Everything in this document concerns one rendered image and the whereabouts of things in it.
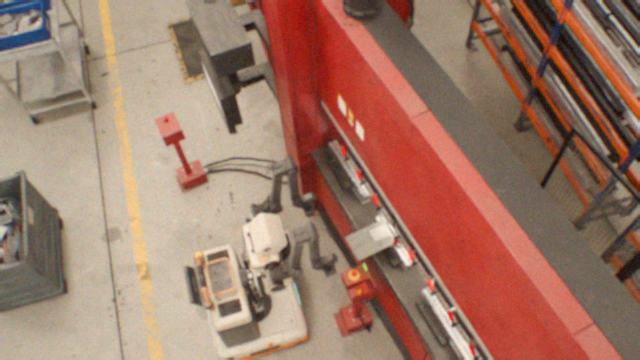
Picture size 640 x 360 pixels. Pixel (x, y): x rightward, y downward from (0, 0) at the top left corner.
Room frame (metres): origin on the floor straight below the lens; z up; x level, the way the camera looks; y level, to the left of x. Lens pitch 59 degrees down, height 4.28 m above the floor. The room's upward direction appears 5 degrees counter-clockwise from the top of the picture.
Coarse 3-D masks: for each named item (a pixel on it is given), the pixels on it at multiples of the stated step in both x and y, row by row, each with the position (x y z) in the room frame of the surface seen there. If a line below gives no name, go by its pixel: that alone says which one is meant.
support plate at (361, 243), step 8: (376, 224) 1.65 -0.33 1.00; (360, 232) 1.60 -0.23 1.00; (368, 232) 1.60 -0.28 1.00; (352, 240) 1.55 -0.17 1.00; (360, 240) 1.55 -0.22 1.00; (368, 240) 1.54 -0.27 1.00; (384, 240) 1.53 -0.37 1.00; (392, 240) 1.53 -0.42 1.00; (352, 248) 1.50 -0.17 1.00; (360, 248) 1.49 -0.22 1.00; (368, 248) 1.49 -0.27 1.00; (376, 248) 1.48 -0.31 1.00; (384, 248) 1.48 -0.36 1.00; (360, 256) 1.44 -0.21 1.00
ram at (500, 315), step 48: (336, 48) 2.15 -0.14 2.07; (336, 96) 2.17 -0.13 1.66; (384, 144) 1.68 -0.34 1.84; (384, 192) 1.63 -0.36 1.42; (432, 192) 1.29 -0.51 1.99; (432, 240) 1.22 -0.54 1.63; (480, 240) 0.98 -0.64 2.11; (480, 288) 0.88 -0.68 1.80; (480, 336) 0.77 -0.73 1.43; (528, 336) 0.62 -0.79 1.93
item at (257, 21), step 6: (246, 12) 2.89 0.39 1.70; (252, 12) 2.89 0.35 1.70; (258, 12) 2.88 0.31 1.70; (240, 18) 2.84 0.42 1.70; (246, 18) 2.83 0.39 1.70; (252, 18) 2.83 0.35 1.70; (258, 18) 2.83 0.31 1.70; (264, 18) 2.82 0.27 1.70; (246, 24) 2.78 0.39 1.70; (252, 24) 2.84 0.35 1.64; (258, 24) 2.77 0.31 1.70; (264, 24) 2.77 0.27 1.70; (246, 30) 2.79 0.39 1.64; (252, 30) 2.79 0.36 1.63; (258, 30) 2.78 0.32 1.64; (264, 30) 2.71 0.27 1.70; (264, 36) 2.66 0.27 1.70; (264, 42) 2.67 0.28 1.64
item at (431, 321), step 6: (420, 300) 1.16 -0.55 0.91; (420, 306) 1.12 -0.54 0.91; (426, 306) 1.12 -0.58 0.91; (426, 312) 1.08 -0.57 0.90; (426, 318) 1.04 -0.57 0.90; (432, 318) 1.04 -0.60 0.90; (432, 324) 1.00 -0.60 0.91; (438, 324) 1.00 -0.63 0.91; (432, 330) 0.97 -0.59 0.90; (438, 330) 0.97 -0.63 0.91; (438, 336) 0.93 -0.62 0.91; (444, 336) 0.93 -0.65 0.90; (444, 342) 0.89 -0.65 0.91
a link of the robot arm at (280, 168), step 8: (288, 160) 1.77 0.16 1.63; (272, 168) 1.74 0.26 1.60; (280, 168) 1.73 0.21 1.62; (288, 168) 1.72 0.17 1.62; (280, 176) 1.70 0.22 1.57; (272, 184) 1.72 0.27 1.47; (280, 184) 1.71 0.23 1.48; (272, 192) 1.71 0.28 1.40; (280, 192) 1.71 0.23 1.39; (272, 200) 1.70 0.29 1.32; (280, 200) 1.70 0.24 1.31; (272, 208) 1.68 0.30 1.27; (280, 208) 1.68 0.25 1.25
